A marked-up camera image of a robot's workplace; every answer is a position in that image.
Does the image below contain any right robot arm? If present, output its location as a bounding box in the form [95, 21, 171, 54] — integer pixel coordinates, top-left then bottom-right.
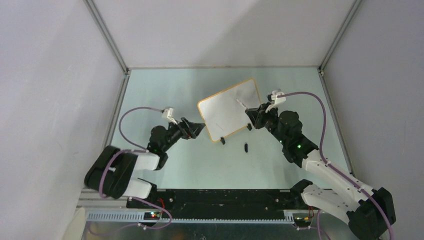
[245, 104, 396, 240]

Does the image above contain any silver whiteboard marker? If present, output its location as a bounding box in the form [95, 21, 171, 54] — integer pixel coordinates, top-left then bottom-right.
[236, 98, 248, 110]

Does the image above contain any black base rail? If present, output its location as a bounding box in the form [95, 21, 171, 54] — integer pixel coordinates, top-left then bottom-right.
[146, 189, 310, 220]

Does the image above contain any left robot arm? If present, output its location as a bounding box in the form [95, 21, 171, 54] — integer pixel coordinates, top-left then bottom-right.
[84, 117, 206, 208]

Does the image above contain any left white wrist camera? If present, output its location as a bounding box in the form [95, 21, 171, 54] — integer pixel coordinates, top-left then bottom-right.
[162, 107, 175, 122]

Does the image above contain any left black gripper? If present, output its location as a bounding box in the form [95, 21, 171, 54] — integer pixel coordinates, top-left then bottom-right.
[161, 117, 205, 152]

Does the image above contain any white perforated cable tray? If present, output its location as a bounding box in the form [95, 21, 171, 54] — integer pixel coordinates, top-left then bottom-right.
[86, 211, 295, 224]

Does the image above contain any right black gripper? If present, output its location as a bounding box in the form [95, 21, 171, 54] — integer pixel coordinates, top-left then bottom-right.
[246, 101, 288, 146]

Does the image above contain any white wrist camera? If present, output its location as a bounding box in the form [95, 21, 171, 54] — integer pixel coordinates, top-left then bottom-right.
[267, 89, 286, 106]
[162, 107, 175, 122]

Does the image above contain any yellow framed whiteboard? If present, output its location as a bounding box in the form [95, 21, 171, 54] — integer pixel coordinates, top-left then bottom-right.
[197, 78, 261, 143]

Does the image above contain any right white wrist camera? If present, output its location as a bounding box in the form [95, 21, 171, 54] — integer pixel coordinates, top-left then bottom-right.
[267, 89, 286, 106]

